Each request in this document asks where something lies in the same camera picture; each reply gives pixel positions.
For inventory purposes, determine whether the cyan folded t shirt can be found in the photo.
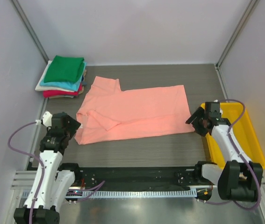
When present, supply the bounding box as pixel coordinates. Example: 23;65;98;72
35;61;86;92

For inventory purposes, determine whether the green folded t shirt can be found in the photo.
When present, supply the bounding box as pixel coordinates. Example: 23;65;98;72
43;56;84;83

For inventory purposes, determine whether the yellow plastic bin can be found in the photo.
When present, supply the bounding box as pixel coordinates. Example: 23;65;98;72
206;102;265;169

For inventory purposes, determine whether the white folded t shirt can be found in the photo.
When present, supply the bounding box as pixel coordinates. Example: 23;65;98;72
35;60;73;92

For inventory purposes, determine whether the aluminium frame post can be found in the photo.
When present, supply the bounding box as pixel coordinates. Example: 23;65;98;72
215;0;260;70
10;0;49;63

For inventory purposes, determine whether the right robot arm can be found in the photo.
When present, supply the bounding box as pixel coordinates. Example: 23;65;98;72
186;101;263;207

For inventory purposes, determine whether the left aluminium frame post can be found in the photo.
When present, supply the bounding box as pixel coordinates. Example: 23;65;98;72
10;0;49;63

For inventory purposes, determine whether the beige folded t shirt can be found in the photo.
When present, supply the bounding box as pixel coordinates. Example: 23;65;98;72
74;70;87;96

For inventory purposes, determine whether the right aluminium frame post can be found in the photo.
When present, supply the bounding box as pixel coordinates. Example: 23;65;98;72
215;0;260;70

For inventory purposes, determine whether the salmon pink t shirt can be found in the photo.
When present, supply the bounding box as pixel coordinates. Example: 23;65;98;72
75;76;194;145

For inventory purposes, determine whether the slotted cable duct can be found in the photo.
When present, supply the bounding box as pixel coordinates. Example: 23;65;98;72
90;189;197;199

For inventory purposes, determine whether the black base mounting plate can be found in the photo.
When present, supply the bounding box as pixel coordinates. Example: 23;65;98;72
80;166;211;192

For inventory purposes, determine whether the grey folded t shirt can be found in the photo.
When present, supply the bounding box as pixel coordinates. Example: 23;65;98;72
63;72;88;98

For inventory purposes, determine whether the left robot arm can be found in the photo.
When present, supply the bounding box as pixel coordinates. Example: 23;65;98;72
14;112;82;224

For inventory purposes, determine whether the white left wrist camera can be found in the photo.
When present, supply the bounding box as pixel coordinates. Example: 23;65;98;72
36;111;53;127

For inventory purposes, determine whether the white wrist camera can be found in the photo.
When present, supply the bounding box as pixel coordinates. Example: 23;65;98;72
214;99;223;116
36;111;53;127

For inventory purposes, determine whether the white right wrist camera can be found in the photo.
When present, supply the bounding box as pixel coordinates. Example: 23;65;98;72
214;99;223;116

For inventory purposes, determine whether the red folded t shirt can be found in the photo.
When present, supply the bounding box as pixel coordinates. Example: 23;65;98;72
43;81;80;98

